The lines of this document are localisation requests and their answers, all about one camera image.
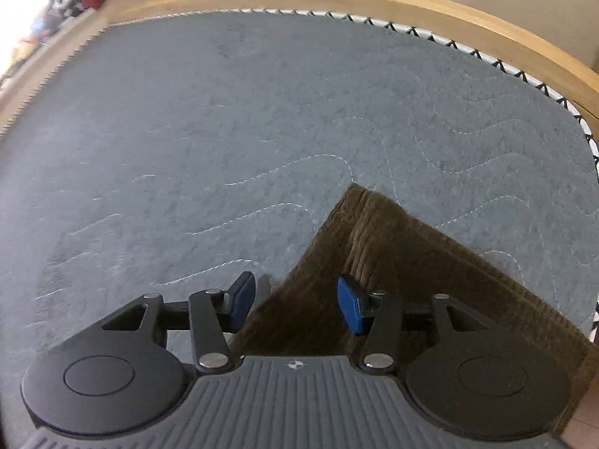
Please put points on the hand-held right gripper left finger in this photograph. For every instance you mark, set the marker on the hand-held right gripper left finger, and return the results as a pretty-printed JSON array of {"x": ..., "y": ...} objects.
[{"x": 243, "y": 301}]

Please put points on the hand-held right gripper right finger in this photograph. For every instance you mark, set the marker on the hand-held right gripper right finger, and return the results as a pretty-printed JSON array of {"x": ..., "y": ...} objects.
[{"x": 350, "y": 306}]

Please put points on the grey quilted mat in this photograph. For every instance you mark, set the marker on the grey quilted mat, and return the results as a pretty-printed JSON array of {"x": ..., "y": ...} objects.
[{"x": 187, "y": 126}]

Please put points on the black and white plush toy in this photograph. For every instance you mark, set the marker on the black and white plush toy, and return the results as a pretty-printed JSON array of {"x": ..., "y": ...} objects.
[{"x": 68, "y": 2}]

